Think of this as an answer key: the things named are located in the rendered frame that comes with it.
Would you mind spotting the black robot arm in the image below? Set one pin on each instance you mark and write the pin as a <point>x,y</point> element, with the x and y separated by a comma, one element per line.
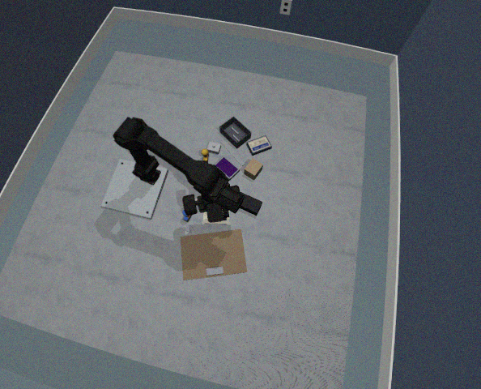
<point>134,135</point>

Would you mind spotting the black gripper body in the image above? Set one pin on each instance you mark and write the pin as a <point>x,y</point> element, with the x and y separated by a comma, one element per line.
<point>189,203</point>

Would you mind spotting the tan box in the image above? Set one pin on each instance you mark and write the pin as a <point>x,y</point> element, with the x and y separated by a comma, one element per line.
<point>253,169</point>

